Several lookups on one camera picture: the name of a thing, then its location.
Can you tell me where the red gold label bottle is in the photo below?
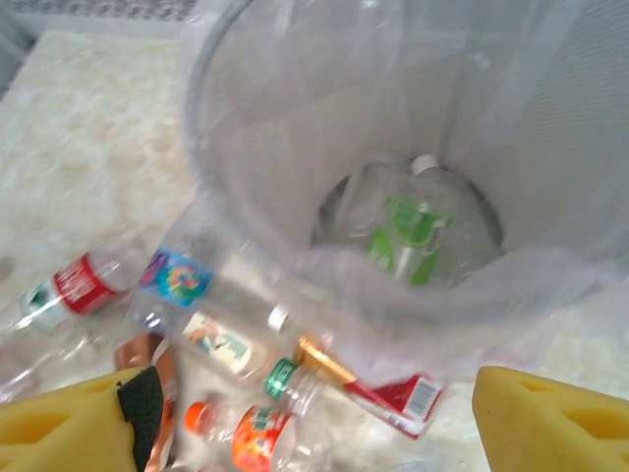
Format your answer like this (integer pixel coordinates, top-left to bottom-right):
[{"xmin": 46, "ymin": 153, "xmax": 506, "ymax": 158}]
[{"xmin": 294, "ymin": 333, "xmax": 446, "ymax": 442}]

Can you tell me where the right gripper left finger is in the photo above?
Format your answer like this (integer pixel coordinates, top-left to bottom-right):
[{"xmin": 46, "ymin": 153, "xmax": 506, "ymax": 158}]
[{"xmin": 0, "ymin": 366, "xmax": 166, "ymax": 472}]

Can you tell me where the clear plastic bin liner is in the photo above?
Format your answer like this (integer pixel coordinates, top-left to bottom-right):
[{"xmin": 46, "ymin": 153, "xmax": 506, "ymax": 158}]
[{"xmin": 176, "ymin": 0, "xmax": 629, "ymax": 394}]

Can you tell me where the square clear crane label bottle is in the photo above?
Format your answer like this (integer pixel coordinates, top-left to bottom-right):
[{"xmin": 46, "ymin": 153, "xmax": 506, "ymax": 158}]
[{"xmin": 171, "ymin": 302, "xmax": 296, "ymax": 389}]

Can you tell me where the green neck band clear bottle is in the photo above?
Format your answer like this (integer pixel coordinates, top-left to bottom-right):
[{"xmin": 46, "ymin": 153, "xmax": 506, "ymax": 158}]
[{"xmin": 262, "ymin": 357, "xmax": 355, "ymax": 463}]

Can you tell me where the grey mesh bin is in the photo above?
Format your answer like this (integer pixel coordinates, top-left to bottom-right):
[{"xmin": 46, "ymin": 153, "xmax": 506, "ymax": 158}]
[{"xmin": 179, "ymin": 0, "xmax": 629, "ymax": 355}]

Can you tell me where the blue cap colourful label bottle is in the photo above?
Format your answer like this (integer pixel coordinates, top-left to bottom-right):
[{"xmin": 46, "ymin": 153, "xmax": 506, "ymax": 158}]
[{"xmin": 125, "ymin": 215, "xmax": 276, "ymax": 345}]

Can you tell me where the small orange label bottle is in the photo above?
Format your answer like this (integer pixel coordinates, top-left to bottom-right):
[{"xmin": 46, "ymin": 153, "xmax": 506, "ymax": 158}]
[{"xmin": 184, "ymin": 400, "xmax": 315, "ymax": 472}]

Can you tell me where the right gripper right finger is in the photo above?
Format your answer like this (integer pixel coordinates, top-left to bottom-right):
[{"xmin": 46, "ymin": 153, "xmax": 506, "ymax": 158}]
[{"xmin": 471, "ymin": 364, "xmax": 629, "ymax": 472}]

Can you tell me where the brown chocolate milk bottle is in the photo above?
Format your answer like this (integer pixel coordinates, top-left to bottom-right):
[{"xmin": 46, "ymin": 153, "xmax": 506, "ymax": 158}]
[{"xmin": 113, "ymin": 331, "xmax": 181, "ymax": 472}]

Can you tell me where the green label white cap bottle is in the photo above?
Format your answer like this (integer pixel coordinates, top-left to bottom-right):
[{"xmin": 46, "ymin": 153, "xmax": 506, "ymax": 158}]
[{"xmin": 363, "ymin": 154, "xmax": 497, "ymax": 289}]

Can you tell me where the red teal label water bottle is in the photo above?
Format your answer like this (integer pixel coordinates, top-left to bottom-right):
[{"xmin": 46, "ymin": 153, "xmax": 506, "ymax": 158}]
[{"xmin": 0, "ymin": 248, "xmax": 142, "ymax": 389}]

